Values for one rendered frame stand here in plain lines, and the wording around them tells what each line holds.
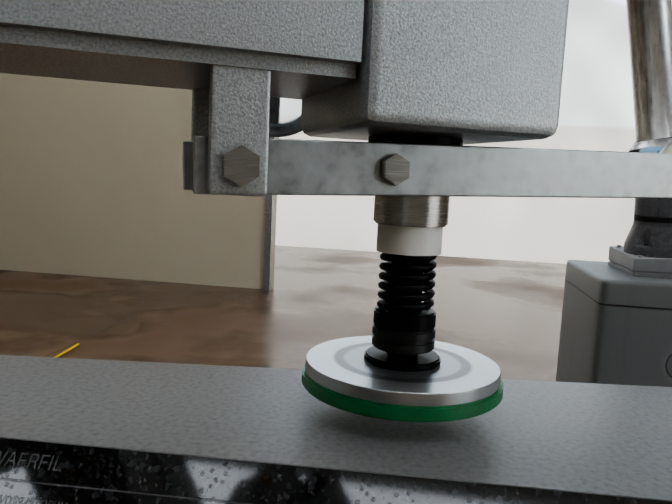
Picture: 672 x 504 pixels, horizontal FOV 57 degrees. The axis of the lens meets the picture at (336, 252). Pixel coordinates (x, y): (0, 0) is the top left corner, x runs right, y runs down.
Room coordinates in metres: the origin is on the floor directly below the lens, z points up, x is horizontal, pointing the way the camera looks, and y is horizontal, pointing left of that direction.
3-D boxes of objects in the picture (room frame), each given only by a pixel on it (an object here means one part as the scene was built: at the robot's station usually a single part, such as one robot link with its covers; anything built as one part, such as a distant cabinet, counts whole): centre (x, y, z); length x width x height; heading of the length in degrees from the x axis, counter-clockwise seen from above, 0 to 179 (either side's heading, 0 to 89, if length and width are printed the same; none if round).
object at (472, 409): (0.67, -0.08, 0.85); 0.22 x 0.22 x 0.04
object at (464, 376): (0.67, -0.08, 0.85); 0.21 x 0.21 x 0.01
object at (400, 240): (0.67, -0.08, 1.00); 0.07 x 0.07 x 0.04
